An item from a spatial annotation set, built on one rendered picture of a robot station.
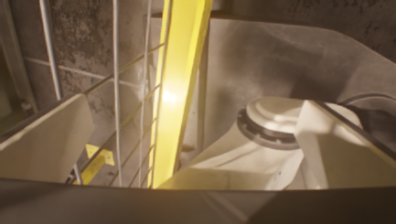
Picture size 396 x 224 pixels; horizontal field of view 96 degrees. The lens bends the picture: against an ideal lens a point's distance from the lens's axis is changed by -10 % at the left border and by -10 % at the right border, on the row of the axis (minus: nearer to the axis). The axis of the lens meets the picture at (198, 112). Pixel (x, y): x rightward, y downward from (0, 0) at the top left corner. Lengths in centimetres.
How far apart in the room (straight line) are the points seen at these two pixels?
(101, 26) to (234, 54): 48
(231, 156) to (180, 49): 18
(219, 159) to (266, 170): 7
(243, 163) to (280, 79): 24
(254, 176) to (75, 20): 75
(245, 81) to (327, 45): 19
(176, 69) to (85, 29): 60
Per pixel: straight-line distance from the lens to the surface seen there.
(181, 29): 23
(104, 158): 112
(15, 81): 119
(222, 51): 46
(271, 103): 38
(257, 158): 33
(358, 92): 56
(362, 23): 70
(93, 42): 81
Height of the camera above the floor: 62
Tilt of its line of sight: 57 degrees down
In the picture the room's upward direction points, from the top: 159 degrees counter-clockwise
